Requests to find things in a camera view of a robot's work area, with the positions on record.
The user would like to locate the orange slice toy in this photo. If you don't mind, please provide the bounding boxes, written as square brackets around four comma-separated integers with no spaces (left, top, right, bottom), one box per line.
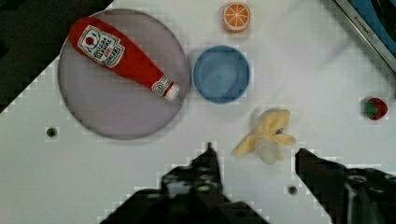
[222,2,250,34]

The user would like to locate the red strawberry toy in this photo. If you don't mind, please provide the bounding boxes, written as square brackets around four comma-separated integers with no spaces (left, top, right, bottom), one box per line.
[364,97,389,120]

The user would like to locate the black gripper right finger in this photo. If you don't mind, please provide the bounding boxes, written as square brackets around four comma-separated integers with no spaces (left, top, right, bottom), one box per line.
[295,148,396,224]

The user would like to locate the grey round plate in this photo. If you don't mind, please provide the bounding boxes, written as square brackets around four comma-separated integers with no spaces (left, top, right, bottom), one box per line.
[58,8,190,140]

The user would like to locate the blue bowl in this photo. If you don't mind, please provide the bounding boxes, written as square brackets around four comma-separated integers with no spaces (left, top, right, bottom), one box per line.
[191,45,251,105]

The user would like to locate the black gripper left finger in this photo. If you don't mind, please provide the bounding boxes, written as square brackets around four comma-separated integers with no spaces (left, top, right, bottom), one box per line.
[101,144,268,224]

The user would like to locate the red plush ketchup bottle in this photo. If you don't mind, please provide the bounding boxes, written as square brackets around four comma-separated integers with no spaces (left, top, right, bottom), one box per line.
[68,17,180,101]

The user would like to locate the yellow plush banana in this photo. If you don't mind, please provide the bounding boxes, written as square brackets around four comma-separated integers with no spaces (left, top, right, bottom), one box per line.
[234,109,296,165]

